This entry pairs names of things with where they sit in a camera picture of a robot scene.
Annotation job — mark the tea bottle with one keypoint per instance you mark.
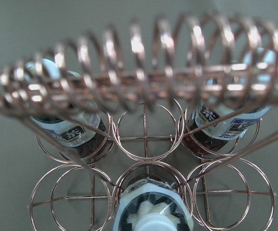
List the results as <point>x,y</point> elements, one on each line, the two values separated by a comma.
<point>67,133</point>
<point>218,135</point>
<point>151,205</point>

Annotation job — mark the copper wire bottle rack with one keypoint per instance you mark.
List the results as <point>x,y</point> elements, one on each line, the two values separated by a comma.
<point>144,84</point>

